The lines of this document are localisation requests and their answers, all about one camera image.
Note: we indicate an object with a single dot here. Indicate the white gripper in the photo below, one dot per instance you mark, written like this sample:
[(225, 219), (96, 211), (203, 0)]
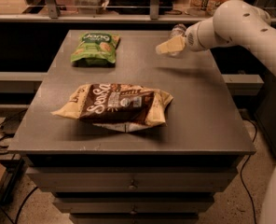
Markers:
[(192, 38)]

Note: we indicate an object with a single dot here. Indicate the clear plastic water bottle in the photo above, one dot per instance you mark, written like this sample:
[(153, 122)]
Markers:
[(178, 29)]

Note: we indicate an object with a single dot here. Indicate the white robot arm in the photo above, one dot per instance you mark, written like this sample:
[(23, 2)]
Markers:
[(235, 23)]

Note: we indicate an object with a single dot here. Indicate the green rice chip bag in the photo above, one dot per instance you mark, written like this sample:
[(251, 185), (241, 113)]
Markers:
[(96, 48)]

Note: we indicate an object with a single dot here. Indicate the brown sea salt snack bag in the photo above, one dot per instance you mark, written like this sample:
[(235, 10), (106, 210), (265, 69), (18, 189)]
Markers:
[(119, 107)]

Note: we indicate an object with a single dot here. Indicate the black backpack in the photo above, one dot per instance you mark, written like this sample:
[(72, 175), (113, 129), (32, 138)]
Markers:
[(138, 7)]

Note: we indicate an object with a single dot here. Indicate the grey drawer cabinet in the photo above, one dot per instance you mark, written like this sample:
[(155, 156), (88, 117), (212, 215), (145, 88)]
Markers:
[(177, 167)]

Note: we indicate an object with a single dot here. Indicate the top drawer metal knob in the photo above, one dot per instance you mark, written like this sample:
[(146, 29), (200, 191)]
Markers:
[(132, 185)]

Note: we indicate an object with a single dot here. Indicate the drawer metal knob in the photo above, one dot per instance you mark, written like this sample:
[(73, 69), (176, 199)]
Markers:
[(133, 211), (132, 185)]

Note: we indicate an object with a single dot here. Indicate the metal railing frame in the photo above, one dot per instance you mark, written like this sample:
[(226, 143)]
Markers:
[(66, 12)]

